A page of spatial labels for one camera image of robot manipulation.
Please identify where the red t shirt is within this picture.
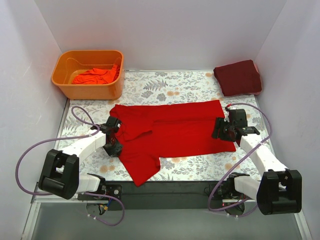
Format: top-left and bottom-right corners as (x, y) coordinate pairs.
(109, 100), (236, 187)

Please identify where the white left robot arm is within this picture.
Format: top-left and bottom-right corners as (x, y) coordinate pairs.
(38, 123), (123, 200)

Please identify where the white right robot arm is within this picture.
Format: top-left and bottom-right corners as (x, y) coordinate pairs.
(212, 117), (302, 215)

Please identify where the floral patterned table mat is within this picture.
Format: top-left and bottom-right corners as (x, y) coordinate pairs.
(54, 71), (268, 181)

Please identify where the folded dark maroon t shirt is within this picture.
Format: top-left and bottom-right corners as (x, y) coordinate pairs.
(213, 59), (262, 97)

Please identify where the folded pink t shirt underneath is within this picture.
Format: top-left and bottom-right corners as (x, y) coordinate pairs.
(253, 63), (260, 74)

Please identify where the orange t shirt in basin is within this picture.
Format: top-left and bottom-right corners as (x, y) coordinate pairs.
(72, 64), (120, 85)

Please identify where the orange plastic basin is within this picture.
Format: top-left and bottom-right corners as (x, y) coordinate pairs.
(51, 50), (125, 100)

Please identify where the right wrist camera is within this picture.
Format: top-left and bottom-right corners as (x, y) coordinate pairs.
(225, 106), (248, 128)

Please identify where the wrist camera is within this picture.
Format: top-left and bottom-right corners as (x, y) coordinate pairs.
(225, 106), (248, 128)
(105, 116), (122, 129)

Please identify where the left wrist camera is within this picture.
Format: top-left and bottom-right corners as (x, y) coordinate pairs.
(105, 116), (122, 129)

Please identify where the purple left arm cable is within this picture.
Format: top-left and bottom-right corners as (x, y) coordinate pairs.
(15, 105), (126, 227)

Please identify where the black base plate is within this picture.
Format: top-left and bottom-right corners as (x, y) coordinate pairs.
(77, 180), (257, 212)

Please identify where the aluminium frame rail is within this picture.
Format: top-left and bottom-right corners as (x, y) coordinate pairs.
(22, 195), (312, 240)

